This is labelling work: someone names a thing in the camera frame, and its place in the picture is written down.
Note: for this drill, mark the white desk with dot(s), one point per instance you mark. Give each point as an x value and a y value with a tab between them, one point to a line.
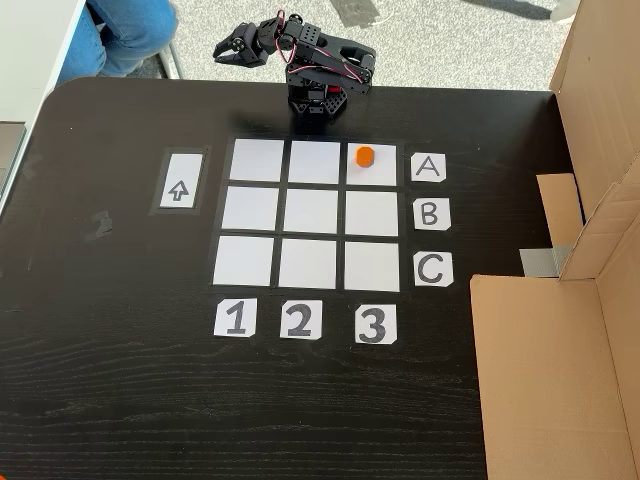
30	50

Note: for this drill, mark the red black bar clamp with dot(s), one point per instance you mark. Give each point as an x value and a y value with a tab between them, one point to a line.
332	90

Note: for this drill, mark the white nine-square grid sheet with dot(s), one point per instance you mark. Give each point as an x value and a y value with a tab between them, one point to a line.
310	212

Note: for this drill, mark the paper label number 2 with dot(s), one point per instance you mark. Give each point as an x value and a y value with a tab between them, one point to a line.
301	320

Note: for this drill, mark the brown cardboard screen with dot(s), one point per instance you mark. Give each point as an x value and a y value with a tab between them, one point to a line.
550	375

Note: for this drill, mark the clear tape scraps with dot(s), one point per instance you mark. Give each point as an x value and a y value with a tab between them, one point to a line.
100	226

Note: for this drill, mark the paper label letter B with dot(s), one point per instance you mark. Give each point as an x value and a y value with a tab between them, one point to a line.
431	215

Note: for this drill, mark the grey floor tape patch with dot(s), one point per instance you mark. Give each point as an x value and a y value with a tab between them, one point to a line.
357	10

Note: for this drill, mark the person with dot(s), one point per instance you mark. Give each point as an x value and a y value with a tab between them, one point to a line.
130	30

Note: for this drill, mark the paper label number 1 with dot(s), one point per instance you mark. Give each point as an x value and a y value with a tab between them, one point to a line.
235	318

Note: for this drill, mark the paper label letter A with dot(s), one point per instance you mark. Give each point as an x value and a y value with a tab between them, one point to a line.
428	168

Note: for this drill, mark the round orange token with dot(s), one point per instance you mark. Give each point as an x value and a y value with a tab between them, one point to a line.
365	156

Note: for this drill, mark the white arrow paper sheet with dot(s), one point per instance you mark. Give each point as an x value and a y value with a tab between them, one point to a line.
180	175

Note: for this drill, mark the metal chair leg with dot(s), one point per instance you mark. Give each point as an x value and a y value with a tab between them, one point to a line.
172	62

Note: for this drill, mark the paper label number 3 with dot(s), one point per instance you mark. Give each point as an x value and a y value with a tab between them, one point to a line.
375	325

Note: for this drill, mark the paper label letter C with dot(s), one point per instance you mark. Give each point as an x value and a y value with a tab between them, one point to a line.
433	270

